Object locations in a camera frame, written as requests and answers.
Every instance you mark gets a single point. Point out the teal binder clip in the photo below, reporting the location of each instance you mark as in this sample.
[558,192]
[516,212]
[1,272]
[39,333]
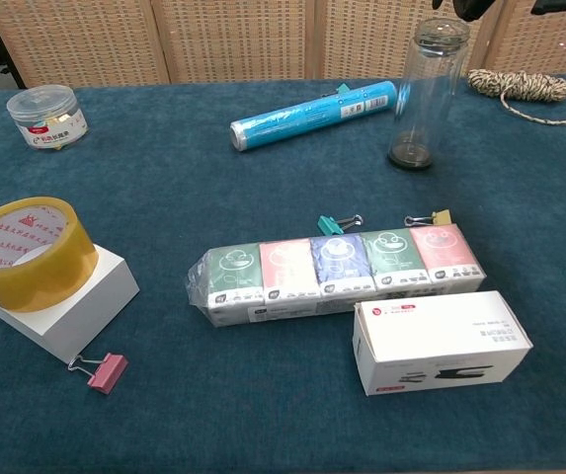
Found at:
[344,89]
[329,224]

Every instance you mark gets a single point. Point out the multicolour tissue pack bundle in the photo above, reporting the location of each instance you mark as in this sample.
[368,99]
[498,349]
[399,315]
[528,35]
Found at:
[332,276]

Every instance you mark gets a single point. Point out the blue plastic wrap roll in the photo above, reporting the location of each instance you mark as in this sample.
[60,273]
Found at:
[307,114]

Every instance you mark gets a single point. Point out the rattan folding screen panel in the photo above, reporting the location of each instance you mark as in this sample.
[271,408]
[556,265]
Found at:
[75,39]
[544,39]
[366,39]
[238,39]

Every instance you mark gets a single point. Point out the yellow binder clip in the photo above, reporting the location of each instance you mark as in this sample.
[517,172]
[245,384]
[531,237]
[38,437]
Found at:
[441,217]

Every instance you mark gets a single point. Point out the pink binder clip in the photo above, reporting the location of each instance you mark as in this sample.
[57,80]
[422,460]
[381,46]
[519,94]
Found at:
[109,372]

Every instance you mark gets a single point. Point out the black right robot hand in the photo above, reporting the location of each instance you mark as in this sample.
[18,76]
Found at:
[472,7]

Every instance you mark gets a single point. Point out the plain white box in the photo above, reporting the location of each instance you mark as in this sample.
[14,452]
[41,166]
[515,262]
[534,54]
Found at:
[90,301]

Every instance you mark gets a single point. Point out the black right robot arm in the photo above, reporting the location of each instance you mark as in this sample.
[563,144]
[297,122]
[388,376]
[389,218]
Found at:
[556,5]

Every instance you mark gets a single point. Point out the yellow packing tape roll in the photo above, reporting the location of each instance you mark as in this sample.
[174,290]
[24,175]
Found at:
[40,276]

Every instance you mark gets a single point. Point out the teal blue tablecloth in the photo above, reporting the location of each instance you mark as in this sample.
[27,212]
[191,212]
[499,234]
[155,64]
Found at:
[213,197]

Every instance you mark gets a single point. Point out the clear glass bottle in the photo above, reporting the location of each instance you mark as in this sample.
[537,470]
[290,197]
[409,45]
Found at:
[428,89]

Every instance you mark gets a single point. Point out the white printed cardboard box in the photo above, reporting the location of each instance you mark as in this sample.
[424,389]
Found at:
[440,340]

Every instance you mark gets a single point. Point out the clear plastic clip jar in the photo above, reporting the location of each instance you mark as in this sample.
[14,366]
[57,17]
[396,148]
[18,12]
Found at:
[48,118]

